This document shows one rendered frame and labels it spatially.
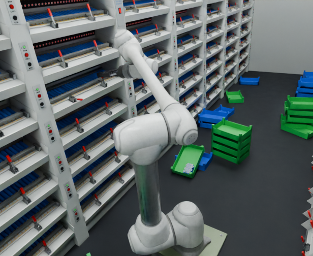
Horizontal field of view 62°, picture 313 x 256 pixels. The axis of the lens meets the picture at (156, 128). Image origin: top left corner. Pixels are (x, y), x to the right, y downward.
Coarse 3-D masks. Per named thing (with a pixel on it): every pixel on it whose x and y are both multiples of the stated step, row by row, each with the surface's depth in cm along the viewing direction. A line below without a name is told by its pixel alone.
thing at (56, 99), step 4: (92, 80) 166; (96, 80) 167; (100, 80) 170; (84, 84) 160; (88, 84) 161; (92, 84) 165; (76, 88) 155; (80, 88) 156; (84, 88) 159; (88, 88) 160; (68, 92) 150; (72, 92) 152; (76, 92) 155; (60, 96) 145; (64, 96) 147; (68, 96) 150; (52, 100) 141; (56, 100) 143
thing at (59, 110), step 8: (104, 64) 183; (80, 72) 168; (64, 80) 158; (104, 80) 173; (112, 80) 176; (120, 80) 178; (96, 88) 164; (104, 88) 165; (112, 88) 173; (80, 96) 153; (88, 96) 155; (96, 96) 161; (64, 104) 144; (72, 104) 146; (80, 104) 152; (56, 112) 137; (64, 112) 143
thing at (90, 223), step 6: (162, 150) 259; (132, 180) 221; (126, 186) 215; (120, 192) 209; (126, 192) 216; (114, 198) 203; (108, 204) 198; (102, 210) 193; (96, 216) 188; (90, 222) 184; (90, 228) 185; (72, 240) 171; (66, 246) 168; (72, 246) 173; (60, 252) 164; (66, 252) 169
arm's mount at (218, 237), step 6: (204, 228) 152; (210, 228) 151; (204, 234) 148; (210, 234) 148; (216, 234) 147; (222, 234) 147; (216, 240) 144; (222, 240) 143; (210, 246) 141; (216, 246) 140; (162, 252) 140; (168, 252) 139; (174, 252) 139; (204, 252) 138; (210, 252) 137; (216, 252) 137
